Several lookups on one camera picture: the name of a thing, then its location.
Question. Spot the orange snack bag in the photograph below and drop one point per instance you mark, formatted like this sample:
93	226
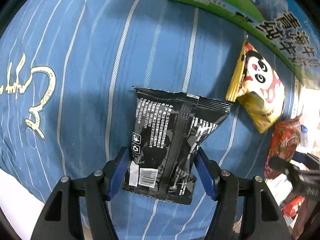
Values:
291	208

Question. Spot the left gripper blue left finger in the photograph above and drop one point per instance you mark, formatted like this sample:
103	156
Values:
115	172

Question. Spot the blue striped cloth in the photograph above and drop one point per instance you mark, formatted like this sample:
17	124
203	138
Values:
69	68

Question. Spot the black snack bag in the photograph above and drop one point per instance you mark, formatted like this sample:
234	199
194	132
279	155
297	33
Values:
169	129

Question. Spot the red snack bag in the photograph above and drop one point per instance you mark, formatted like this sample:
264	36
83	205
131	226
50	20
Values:
285	139

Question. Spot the cardboard box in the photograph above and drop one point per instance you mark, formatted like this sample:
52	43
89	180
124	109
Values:
282	25

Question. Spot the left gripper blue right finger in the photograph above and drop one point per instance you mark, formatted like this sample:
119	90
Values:
207	171

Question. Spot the yellow panda snack bag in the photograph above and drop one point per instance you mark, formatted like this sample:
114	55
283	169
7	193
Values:
257	87

